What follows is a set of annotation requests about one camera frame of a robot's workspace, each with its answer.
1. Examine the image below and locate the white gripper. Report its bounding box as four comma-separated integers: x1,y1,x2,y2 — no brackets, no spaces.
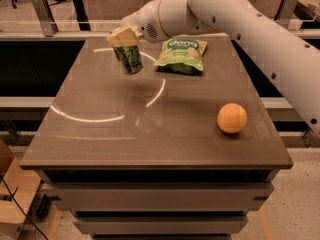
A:
108,1,169,47

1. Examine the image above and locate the green soda can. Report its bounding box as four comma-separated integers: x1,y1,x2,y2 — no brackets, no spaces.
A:
113,46,143,75

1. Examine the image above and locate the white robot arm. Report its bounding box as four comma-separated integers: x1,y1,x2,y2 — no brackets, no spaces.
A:
109,0,320,134

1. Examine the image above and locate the green chip bag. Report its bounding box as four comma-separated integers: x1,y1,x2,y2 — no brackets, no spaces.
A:
154,39,207,74

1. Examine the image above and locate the orange ball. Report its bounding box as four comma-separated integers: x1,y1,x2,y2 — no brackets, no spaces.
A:
217,103,248,134

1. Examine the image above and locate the grey table drawer cabinet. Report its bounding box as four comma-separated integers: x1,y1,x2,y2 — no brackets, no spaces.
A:
39,168,279,240

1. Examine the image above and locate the wooden box on floor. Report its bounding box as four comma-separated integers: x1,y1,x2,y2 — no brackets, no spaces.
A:
0,140,40,240

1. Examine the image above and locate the left metal rail bracket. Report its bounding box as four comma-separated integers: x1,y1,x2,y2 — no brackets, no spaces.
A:
31,0,58,37

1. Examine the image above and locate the metal rail bracket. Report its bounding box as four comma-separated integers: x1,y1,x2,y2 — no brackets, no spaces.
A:
275,0,298,25
31,0,58,37

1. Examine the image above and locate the right metal rail bracket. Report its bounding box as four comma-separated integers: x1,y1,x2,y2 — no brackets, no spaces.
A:
275,0,298,25

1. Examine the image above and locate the black floor cable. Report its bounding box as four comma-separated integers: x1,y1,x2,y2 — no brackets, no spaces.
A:
0,175,49,240

